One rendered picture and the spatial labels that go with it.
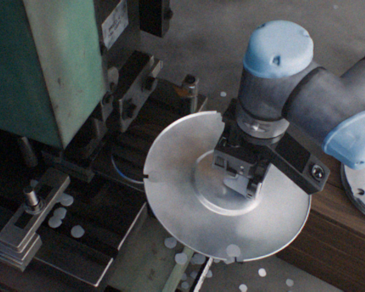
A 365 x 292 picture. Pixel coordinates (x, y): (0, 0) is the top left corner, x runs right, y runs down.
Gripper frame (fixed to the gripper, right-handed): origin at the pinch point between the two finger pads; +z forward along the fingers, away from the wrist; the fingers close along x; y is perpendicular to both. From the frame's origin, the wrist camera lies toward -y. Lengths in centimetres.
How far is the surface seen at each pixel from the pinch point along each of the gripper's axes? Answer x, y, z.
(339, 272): -27, -25, 70
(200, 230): 9.5, 5.7, 0.8
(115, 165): 4.8, 23.9, 1.1
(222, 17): -116, 49, 80
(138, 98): -0.2, 21.5, -13.1
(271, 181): -5.0, -1.2, 2.4
